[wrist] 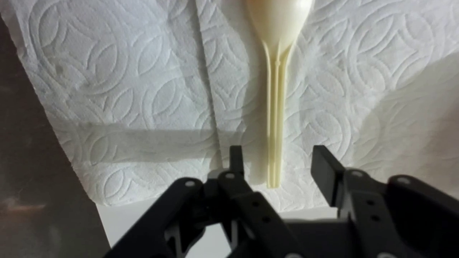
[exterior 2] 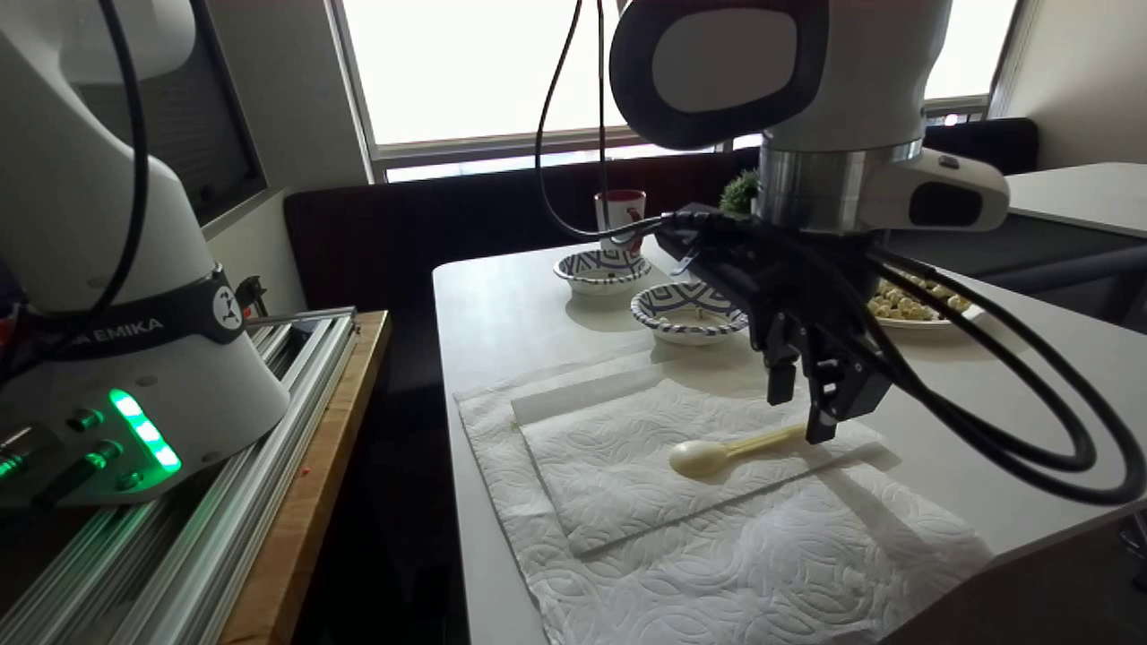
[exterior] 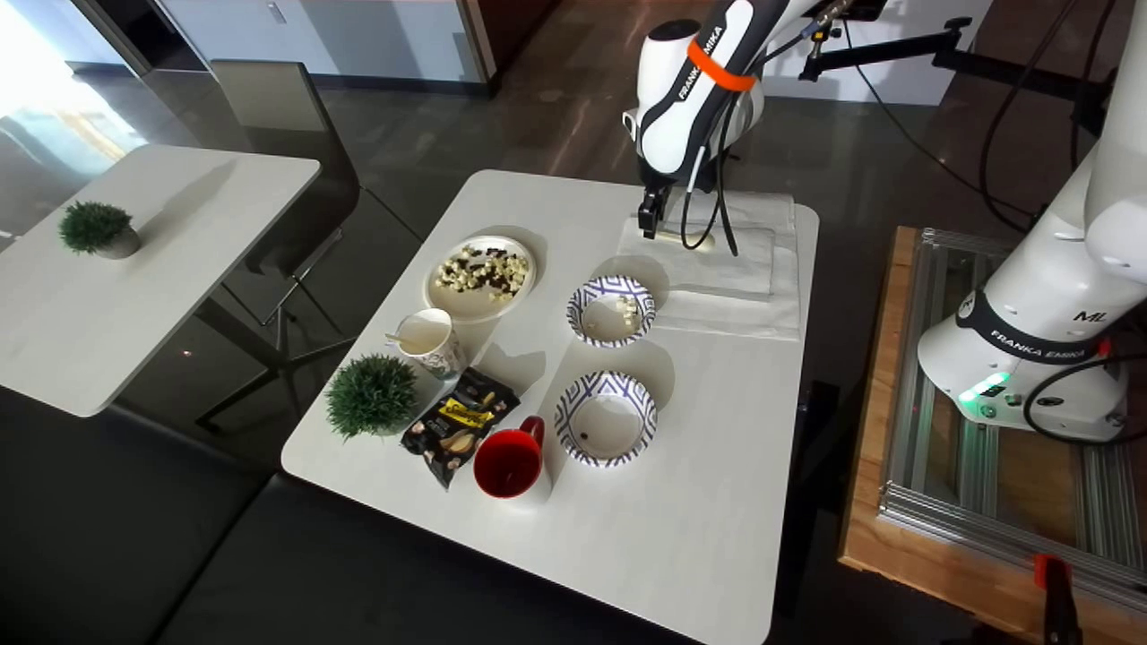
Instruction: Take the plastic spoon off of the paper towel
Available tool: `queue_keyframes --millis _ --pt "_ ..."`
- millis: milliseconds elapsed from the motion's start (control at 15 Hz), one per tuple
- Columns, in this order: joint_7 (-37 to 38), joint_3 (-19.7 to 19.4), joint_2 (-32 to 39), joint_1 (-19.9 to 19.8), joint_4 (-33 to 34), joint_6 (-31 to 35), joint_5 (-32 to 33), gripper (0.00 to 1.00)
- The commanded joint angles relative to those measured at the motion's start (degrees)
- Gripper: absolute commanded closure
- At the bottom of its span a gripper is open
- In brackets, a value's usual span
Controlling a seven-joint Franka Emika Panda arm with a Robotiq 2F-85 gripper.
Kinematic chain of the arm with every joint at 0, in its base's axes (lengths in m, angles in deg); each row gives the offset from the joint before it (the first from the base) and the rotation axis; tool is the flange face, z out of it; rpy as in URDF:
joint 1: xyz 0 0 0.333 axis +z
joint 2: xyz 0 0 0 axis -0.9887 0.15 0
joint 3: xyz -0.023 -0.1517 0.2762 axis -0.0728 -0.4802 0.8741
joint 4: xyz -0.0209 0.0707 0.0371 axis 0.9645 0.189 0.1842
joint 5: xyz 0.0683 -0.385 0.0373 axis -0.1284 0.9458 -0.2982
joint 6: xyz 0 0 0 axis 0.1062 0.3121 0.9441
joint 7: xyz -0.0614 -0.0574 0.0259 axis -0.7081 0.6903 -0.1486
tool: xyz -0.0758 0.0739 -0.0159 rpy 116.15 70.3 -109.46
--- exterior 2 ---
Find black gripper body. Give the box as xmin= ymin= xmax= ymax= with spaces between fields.
xmin=655 ymin=212 xmax=890 ymax=411

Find cream plastic spoon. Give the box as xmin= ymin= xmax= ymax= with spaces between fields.
xmin=672 ymin=427 xmax=799 ymax=481

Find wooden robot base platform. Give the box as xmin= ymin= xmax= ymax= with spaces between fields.
xmin=212 ymin=312 xmax=391 ymax=645

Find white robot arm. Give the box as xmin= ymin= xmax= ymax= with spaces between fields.
xmin=0 ymin=0 xmax=1006 ymax=511

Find small folded paper towel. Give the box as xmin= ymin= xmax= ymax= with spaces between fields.
xmin=513 ymin=371 xmax=884 ymax=556

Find cream plate with food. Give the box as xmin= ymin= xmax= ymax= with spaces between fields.
xmin=868 ymin=275 xmax=981 ymax=330

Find blue patterned bowl far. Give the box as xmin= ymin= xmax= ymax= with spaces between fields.
xmin=630 ymin=282 xmax=750 ymax=349

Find blue patterned bowl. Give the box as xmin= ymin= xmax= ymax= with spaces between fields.
xmin=630 ymin=282 xmax=750 ymax=349
xmin=555 ymin=247 xmax=651 ymax=296

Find blue patterned bowl near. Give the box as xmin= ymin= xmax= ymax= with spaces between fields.
xmin=555 ymin=247 xmax=651 ymax=296

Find red mug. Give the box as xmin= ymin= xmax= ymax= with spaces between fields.
xmin=596 ymin=192 xmax=645 ymax=253

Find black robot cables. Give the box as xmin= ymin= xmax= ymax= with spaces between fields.
xmin=531 ymin=0 xmax=1147 ymax=511

